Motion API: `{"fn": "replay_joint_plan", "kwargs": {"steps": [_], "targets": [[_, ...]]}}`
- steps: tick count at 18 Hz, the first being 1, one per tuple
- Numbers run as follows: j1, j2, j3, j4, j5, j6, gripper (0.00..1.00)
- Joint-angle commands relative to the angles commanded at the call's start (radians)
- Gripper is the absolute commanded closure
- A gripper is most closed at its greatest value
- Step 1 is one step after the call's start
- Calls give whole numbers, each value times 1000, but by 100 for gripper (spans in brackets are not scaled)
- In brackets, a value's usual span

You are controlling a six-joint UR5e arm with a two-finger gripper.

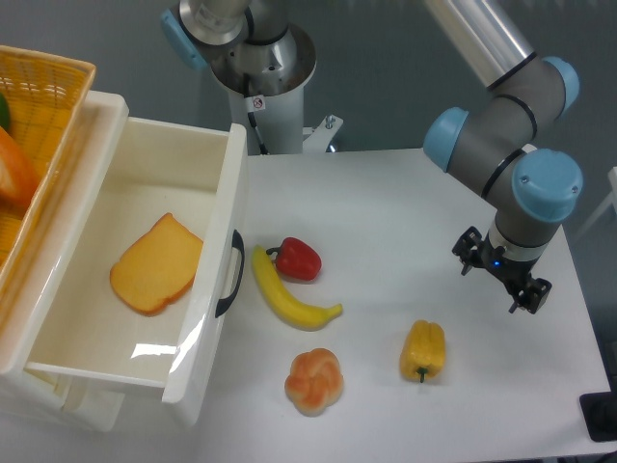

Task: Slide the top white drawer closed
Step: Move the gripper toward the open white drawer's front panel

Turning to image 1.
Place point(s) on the yellow woven basket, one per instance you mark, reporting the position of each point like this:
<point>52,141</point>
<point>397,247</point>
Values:
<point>45,93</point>

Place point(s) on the toast slice toy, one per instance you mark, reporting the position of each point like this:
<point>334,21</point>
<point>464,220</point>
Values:
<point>158,268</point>

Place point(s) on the yellow toy bell pepper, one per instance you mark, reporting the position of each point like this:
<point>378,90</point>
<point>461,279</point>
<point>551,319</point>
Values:
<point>424,352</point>

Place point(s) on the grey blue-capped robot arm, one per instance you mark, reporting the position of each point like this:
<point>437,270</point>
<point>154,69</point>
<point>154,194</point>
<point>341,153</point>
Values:
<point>532,191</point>

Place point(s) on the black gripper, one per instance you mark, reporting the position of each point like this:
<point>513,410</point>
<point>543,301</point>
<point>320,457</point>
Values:
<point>508,262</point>

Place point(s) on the red toy bell pepper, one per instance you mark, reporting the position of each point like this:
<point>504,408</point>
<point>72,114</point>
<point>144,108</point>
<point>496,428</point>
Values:
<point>296,259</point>

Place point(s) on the knotted bread roll toy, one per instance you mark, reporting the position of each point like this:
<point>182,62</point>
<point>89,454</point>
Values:
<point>314,382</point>

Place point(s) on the white frame at right edge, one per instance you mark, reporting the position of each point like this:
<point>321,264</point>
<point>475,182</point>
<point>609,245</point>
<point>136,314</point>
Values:
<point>607,203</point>

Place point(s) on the green toy in basket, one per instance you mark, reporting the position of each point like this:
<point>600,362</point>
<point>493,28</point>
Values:
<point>5,114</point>

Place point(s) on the black device at table edge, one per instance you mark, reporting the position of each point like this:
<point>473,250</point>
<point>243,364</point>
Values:
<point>599,412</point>

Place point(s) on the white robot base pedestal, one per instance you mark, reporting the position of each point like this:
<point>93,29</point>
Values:
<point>266,93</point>

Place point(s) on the white drawer cabinet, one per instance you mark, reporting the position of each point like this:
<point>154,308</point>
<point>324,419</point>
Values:
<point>60,397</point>

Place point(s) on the orange toy in basket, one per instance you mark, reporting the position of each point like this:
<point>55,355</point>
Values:
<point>19,179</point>

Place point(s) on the yellow toy banana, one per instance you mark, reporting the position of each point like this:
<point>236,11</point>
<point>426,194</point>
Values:
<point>283,303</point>

